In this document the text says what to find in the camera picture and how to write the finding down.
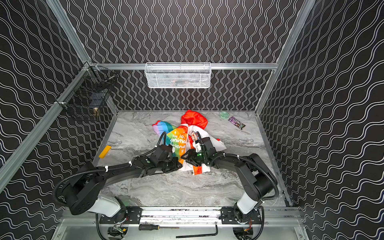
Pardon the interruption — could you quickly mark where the rainbow kids zip jacket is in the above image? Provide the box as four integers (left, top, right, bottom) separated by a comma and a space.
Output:
152, 110, 226, 175

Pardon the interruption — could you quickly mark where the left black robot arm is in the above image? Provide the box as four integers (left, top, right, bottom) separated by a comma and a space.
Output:
52, 145, 183, 215

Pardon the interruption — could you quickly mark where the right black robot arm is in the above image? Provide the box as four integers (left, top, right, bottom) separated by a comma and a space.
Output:
181, 137, 280, 215

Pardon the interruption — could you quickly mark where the green round lid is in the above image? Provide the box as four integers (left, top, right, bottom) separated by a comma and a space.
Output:
219, 111, 230, 119

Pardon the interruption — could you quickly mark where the purple snack wrapper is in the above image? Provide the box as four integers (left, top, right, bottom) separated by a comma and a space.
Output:
228, 117, 246, 130

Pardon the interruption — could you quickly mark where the yellow block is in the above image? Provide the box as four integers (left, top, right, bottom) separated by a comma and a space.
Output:
99, 145, 112, 159

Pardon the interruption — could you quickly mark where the black allen key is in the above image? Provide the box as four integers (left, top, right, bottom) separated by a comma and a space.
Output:
176, 225, 219, 239

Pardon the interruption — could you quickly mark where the brass fitting in basket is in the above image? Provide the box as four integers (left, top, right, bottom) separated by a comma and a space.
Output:
93, 108, 100, 118

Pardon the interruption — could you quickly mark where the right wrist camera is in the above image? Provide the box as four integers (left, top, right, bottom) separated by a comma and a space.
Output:
193, 140, 202, 153

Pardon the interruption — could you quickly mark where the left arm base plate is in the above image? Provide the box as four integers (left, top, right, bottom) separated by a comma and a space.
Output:
99, 207, 143, 225

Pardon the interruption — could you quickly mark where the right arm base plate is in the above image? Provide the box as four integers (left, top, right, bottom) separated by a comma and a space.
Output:
218, 207, 262, 225

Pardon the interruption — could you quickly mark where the black handled screwdriver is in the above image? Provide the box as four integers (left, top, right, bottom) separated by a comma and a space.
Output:
139, 224, 179, 231

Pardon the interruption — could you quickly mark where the white mesh wall basket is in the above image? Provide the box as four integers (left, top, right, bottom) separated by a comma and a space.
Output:
145, 62, 212, 89

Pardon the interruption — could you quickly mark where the black wire wall basket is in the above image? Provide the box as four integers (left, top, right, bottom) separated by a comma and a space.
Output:
60, 66, 118, 122

